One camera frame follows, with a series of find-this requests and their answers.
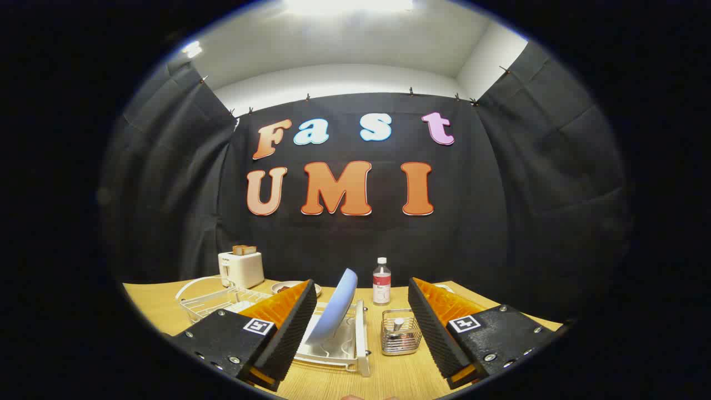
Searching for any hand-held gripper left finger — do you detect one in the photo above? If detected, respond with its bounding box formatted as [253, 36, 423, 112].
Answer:
[167, 279, 318, 392]

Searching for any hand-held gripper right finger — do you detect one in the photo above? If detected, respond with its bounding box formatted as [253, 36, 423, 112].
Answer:
[408, 277, 559, 389]

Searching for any metal wire basket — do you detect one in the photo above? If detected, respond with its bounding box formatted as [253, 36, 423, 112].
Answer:
[381, 309, 423, 356]

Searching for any white wire dish rack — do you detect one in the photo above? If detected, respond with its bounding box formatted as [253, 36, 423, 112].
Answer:
[177, 283, 372, 378]

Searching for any blue plate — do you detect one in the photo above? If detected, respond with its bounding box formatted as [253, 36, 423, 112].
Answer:
[304, 268, 359, 345]

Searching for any beige round plate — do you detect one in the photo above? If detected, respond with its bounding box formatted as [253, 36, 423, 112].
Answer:
[271, 281, 322, 296]

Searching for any clear water bottle red label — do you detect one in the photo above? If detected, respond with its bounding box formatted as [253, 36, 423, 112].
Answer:
[373, 257, 392, 306]

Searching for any white toaster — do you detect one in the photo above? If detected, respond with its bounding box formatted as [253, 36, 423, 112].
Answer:
[218, 250, 265, 289]

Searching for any black backdrop cloth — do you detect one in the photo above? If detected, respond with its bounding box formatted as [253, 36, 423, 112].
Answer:
[100, 42, 631, 334]

